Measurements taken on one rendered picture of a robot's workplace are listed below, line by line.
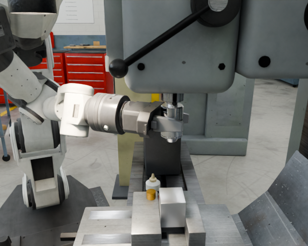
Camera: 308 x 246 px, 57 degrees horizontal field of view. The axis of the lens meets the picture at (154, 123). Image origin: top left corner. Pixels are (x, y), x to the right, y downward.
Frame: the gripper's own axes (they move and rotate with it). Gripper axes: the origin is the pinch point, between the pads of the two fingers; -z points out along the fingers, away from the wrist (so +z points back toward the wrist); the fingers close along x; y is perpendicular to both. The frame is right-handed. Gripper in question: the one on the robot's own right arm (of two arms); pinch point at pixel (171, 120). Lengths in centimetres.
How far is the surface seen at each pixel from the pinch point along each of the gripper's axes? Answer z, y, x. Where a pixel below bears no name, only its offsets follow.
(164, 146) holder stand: 10.4, 19.5, 28.9
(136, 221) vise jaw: 4.2, 19.2, -9.9
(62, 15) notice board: 576, -48, 746
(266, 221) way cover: -23.0, 30.4, 15.2
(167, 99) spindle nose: 0.4, -5.1, -2.4
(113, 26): 9.9, -18.6, -5.7
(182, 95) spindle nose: -2.2, -5.9, -0.9
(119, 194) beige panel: 84, 122, 138
